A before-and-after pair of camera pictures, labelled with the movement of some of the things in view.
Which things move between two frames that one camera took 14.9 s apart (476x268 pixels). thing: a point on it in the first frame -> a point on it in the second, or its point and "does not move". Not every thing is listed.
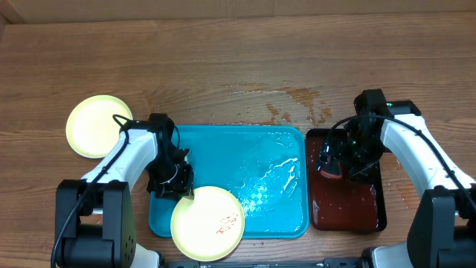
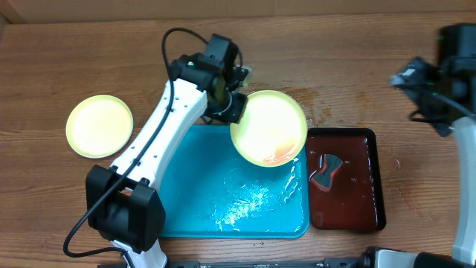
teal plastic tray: (266, 167) does not move
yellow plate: (209, 227) -> (271, 130)
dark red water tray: (350, 204) does not move
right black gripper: (343, 160) -> (415, 80)
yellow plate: (94, 125) does not move
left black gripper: (183, 187) -> (237, 113)
